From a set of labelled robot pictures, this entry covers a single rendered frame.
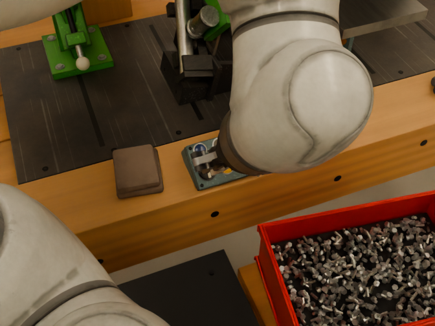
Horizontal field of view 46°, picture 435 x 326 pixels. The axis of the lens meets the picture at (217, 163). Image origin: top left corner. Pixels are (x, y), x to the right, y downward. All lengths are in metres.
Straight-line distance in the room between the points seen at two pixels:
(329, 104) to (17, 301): 0.34
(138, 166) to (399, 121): 0.51
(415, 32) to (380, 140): 0.38
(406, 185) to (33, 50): 1.51
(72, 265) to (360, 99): 0.34
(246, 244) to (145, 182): 1.07
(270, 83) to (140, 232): 0.54
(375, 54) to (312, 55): 0.81
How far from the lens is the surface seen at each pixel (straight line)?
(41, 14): 0.25
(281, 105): 0.40
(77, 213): 0.88
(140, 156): 0.90
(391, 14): 0.90
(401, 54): 1.23
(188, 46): 1.02
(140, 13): 1.35
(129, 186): 0.86
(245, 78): 0.45
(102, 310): 0.49
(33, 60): 1.21
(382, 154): 1.05
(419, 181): 2.22
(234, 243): 1.89
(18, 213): 0.54
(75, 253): 0.58
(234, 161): 0.56
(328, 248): 0.84
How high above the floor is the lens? 1.59
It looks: 48 degrees down
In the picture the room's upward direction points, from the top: straight up
